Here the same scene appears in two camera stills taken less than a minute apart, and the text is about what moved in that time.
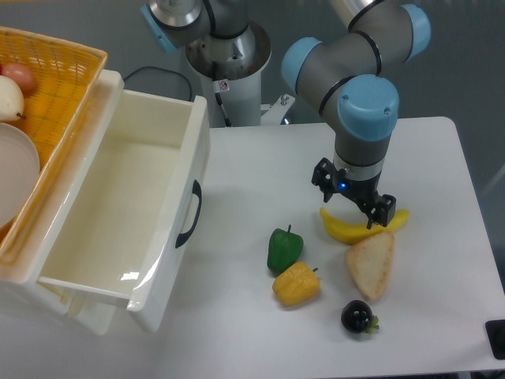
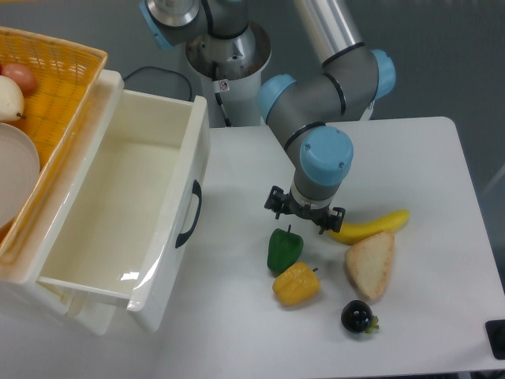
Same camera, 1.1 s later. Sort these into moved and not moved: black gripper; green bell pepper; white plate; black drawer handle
Moved: black gripper
Not moved: white plate; green bell pepper; black drawer handle
